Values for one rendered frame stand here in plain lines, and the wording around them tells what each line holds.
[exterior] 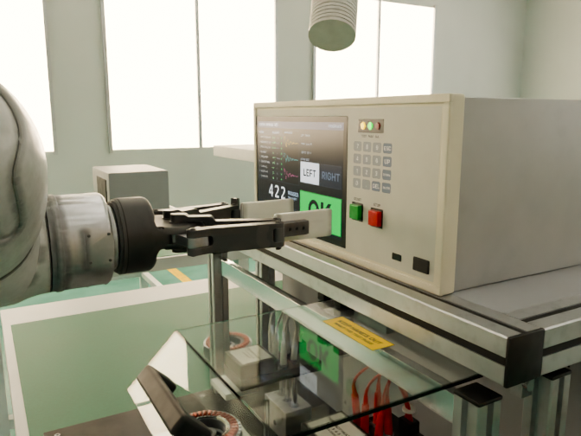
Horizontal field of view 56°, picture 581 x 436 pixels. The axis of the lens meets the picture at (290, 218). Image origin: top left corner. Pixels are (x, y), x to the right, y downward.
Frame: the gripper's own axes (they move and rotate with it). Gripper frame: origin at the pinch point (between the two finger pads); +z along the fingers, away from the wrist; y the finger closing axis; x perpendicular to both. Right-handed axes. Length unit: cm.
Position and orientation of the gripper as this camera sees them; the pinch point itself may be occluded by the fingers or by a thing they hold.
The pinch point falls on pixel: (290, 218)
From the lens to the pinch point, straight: 63.1
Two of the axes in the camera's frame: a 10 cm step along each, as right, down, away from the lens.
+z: 8.7, -0.9, 4.9
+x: 0.0, -9.8, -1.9
